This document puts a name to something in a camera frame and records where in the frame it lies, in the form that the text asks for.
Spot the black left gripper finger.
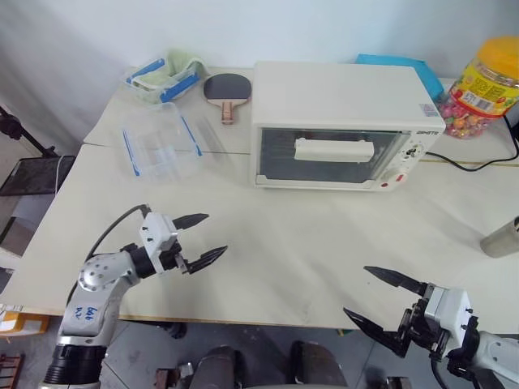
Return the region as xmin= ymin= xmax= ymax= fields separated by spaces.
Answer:
xmin=182 ymin=245 xmax=229 ymax=276
xmin=171 ymin=212 xmax=211 ymax=233

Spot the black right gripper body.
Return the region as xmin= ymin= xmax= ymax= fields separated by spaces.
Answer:
xmin=397 ymin=297 xmax=448 ymax=360

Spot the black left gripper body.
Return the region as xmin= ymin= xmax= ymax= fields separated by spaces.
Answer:
xmin=159 ymin=237 xmax=188 ymax=275

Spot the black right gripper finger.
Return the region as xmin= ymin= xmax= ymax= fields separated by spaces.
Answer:
xmin=362 ymin=265 xmax=430 ymax=301
xmin=342 ymin=306 xmax=410 ymax=359

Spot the white toaster oven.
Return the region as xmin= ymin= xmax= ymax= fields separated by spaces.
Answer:
xmin=251 ymin=60 xmax=448 ymax=192

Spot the dark rounded shape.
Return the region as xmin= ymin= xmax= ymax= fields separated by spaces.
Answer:
xmin=197 ymin=344 xmax=245 ymax=389
xmin=289 ymin=340 xmax=349 ymax=389

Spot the clear container with blue clips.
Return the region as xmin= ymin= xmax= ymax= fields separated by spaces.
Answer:
xmin=121 ymin=101 xmax=204 ymax=184

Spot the silver metal cylinder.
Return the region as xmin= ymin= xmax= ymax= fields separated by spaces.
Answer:
xmin=479 ymin=216 xmax=519 ymax=259

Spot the black table tennis paddle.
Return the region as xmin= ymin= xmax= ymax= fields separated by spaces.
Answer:
xmin=202 ymin=72 xmax=254 ymax=126

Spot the black flat panel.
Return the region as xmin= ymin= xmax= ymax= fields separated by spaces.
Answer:
xmin=0 ymin=155 xmax=77 ymax=198

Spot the green towel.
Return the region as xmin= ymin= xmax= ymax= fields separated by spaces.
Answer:
xmin=163 ymin=48 xmax=208 ymax=84

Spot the yellow cardboard box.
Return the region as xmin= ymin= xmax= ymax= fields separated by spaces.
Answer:
xmin=0 ymin=310 xmax=50 ymax=338

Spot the candy jar with yellow lid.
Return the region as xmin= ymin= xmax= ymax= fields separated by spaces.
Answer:
xmin=435 ymin=35 xmax=519 ymax=141

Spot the blue plastic sheet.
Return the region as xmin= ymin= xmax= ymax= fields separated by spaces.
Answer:
xmin=355 ymin=53 xmax=446 ymax=103

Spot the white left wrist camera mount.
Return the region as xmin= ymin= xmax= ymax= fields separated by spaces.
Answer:
xmin=139 ymin=211 xmax=180 ymax=273

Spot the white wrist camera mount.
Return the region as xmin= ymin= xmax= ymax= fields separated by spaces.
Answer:
xmin=423 ymin=284 xmax=476 ymax=346
xmin=139 ymin=211 xmax=180 ymax=273

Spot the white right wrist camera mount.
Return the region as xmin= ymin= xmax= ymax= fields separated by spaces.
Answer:
xmin=423 ymin=284 xmax=476 ymax=346

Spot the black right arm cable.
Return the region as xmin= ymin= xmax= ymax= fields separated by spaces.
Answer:
xmin=428 ymin=355 xmax=448 ymax=389

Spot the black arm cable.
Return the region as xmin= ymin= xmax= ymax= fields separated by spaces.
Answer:
xmin=86 ymin=203 xmax=153 ymax=261
xmin=428 ymin=355 xmax=448 ymax=389

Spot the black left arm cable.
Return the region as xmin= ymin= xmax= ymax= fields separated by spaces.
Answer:
xmin=86 ymin=203 xmax=153 ymax=261

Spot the glass oven door with handle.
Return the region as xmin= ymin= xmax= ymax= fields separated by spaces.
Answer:
xmin=256 ymin=126 xmax=411 ymax=189

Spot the black power cable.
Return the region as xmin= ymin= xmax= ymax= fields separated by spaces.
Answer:
xmin=424 ymin=114 xmax=519 ymax=174

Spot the white thin cable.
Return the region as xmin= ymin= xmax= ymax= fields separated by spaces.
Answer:
xmin=54 ymin=156 xmax=66 ymax=192

